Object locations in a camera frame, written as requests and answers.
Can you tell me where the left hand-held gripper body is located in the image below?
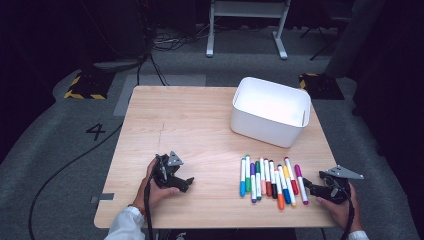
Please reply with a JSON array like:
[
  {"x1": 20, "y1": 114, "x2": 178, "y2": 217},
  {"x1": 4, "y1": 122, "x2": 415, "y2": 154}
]
[{"x1": 154, "y1": 150, "x2": 188, "y2": 189}]

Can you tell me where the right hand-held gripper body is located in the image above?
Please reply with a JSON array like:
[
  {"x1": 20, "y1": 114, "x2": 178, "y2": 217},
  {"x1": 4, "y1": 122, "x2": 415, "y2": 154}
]
[{"x1": 318, "y1": 164, "x2": 365, "y2": 205}]

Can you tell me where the yellow cap marker pen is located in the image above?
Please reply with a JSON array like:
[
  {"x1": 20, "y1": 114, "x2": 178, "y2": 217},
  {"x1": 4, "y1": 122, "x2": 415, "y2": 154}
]
[{"x1": 282, "y1": 165, "x2": 297, "y2": 208}]

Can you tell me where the group of coloured markers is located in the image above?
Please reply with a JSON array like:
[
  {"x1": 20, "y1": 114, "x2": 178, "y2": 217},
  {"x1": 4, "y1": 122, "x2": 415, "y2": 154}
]
[{"x1": 254, "y1": 156, "x2": 310, "y2": 211}]

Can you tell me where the light blue cap marker pen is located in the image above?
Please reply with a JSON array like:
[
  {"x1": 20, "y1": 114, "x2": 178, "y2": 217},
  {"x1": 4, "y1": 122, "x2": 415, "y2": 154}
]
[{"x1": 239, "y1": 157, "x2": 247, "y2": 198}]

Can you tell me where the purple cap marker pen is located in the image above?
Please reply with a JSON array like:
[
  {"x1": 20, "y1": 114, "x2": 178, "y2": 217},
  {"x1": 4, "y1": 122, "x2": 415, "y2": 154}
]
[{"x1": 249, "y1": 162, "x2": 258, "y2": 204}]

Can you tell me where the light green cap marker pen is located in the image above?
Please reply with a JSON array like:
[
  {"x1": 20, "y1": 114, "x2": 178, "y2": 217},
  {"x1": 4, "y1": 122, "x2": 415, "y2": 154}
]
[{"x1": 244, "y1": 154, "x2": 252, "y2": 194}]

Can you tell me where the white plastic bin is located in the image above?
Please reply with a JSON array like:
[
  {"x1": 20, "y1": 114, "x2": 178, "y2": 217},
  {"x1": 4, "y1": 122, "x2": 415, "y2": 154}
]
[{"x1": 229, "y1": 76, "x2": 313, "y2": 149}]

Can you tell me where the person's right hand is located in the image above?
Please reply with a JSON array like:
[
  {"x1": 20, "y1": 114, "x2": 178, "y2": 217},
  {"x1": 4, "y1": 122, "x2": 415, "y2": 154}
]
[{"x1": 315, "y1": 182, "x2": 364, "y2": 234}]

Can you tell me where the person's left hand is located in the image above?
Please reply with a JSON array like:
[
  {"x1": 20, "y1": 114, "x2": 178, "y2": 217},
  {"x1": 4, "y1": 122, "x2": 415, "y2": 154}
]
[{"x1": 133, "y1": 158, "x2": 182, "y2": 215}]

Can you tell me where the grey tape strip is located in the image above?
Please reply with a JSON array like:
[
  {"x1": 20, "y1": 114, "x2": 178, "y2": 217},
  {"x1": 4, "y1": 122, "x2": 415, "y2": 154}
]
[{"x1": 90, "y1": 192, "x2": 116, "y2": 205}]

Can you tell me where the yellow black striped base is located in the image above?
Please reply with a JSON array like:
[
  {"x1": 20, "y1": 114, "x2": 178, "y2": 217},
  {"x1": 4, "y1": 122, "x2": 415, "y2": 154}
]
[
  {"x1": 298, "y1": 72, "x2": 346, "y2": 101},
  {"x1": 63, "y1": 71, "x2": 116, "y2": 101}
]

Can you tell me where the black tripod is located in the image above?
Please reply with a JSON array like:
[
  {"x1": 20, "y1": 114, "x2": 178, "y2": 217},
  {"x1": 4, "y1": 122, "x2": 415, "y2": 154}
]
[{"x1": 299, "y1": 14, "x2": 353, "y2": 62}]

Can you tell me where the grey curtain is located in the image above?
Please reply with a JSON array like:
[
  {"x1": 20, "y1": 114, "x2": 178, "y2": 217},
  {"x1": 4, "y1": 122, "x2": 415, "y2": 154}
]
[{"x1": 324, "y1": 0, "x2": 388, "y2": 80}]

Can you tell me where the right hand-held gripper black cable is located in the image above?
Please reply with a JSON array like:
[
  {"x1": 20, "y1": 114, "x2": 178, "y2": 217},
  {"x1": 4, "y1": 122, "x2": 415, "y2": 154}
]
[{"x1": 339, "y1": 186, "x2": 356, "y2": 240}]

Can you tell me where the hand-held gripper black cable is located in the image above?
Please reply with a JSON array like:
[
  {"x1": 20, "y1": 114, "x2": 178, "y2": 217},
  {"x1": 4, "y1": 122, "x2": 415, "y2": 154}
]
[
  {"x1": 143, "y1": 166, "x2": 159, "y2": 240},
  {"x1": 339, "y1": 186, "x2": 356, "y2": 240}
]

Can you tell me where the left hand-held gripper black cable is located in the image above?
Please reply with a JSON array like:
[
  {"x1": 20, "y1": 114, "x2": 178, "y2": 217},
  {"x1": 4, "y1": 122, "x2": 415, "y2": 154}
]
[{"x1": 143, "y1": 166, "x2": 159, "y2": 240}]

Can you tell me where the long black floor cable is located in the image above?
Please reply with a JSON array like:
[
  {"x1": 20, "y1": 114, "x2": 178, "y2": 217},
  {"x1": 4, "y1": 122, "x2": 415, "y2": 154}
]
[{"x1": 28, "y1": 123, "x2": 124, "y2": 240}]

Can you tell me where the bundle of black cables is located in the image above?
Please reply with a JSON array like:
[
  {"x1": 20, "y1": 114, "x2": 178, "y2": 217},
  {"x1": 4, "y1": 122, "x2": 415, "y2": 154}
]
[{"x1": 151, "y1": 23, "x2": 214, "y2": 53}]

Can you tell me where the white metal desk frame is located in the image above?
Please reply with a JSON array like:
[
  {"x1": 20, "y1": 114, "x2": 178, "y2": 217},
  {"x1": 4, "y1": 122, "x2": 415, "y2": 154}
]
[{"x1": 205, "y1": 0, "x2": 292, "y2": 61}]

